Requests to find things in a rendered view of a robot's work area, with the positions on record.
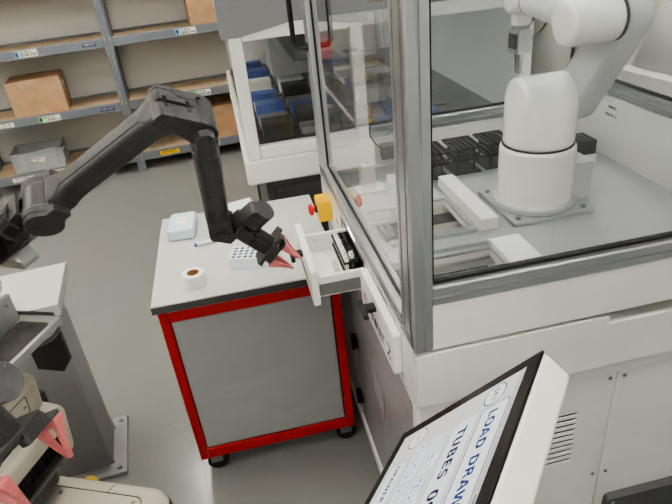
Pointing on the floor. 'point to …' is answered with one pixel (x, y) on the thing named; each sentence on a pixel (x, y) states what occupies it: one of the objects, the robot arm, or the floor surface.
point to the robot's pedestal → (71, 381)
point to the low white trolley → (252, 342)
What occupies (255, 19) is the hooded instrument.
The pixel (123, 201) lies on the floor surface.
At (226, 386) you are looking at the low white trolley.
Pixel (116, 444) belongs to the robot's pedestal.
